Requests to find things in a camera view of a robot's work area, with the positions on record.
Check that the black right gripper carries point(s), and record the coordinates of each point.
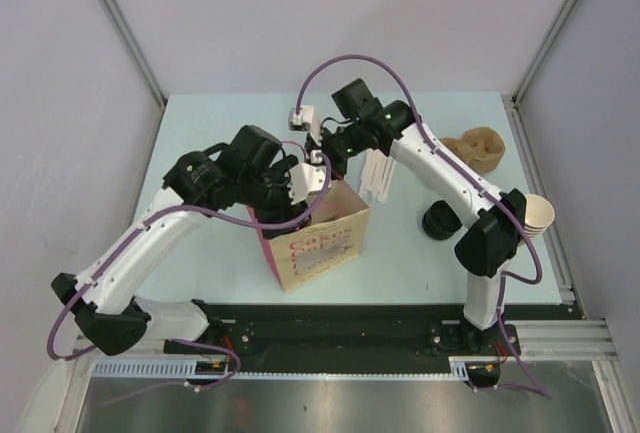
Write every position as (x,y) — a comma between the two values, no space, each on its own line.
(338,169)

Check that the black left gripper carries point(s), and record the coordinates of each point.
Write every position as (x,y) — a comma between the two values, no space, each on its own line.
(276,214)

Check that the pink paper gift bag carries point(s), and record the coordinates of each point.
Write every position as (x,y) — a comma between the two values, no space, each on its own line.
(334,236)

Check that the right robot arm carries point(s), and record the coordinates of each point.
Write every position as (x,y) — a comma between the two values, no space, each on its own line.
(490,218)

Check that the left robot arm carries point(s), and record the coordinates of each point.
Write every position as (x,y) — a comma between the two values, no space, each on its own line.
(251,182)

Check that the white wrapped straws bundle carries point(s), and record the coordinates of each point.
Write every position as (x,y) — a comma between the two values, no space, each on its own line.
(376,176)

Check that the black cup lid stack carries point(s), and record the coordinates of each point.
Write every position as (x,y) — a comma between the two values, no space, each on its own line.
(440,222)

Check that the brown pulp cup carrier stack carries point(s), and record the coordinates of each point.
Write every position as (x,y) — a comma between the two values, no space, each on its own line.
(481,148)

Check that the brown paper cup stack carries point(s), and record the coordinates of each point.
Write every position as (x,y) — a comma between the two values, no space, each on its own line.
(539,215)

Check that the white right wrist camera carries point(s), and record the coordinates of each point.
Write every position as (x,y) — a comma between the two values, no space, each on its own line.
(305,118)

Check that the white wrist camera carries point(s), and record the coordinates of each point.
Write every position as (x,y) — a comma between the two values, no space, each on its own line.
(305,118)
(308,178)

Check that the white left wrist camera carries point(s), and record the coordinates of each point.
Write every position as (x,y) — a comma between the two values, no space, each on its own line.
(308,178)

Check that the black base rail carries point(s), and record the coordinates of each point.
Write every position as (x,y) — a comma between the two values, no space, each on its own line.
(334,339)

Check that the right aluminium frame post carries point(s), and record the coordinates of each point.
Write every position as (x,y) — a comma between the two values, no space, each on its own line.
(558,24)

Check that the aluminium frame post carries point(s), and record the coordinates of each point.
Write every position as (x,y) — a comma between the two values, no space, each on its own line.
(132,48)
(558,24)

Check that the left aluminium frame post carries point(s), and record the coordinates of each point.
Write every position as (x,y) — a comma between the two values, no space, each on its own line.
(132,48)

